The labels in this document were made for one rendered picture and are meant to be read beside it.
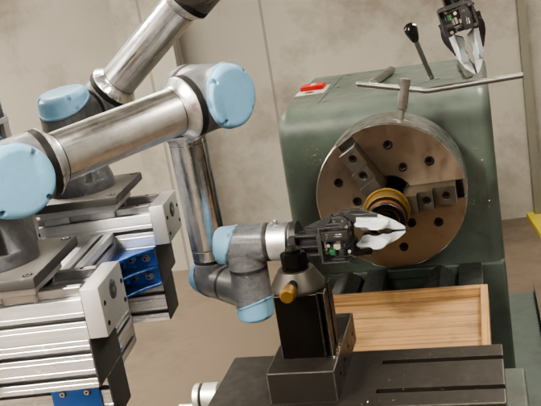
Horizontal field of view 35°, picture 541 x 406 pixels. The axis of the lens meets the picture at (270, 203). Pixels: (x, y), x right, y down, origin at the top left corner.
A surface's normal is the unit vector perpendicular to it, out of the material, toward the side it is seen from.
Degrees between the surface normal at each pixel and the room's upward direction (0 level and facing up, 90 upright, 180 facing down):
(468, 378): 0
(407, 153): 90
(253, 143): 90
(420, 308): 0
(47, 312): 90
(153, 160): 90
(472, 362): 0
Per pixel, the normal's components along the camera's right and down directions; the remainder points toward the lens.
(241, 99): 0.71, 0.06
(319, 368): -0.16, -0.95
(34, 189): 0.51, 0.15
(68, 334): -0.10, 0.27
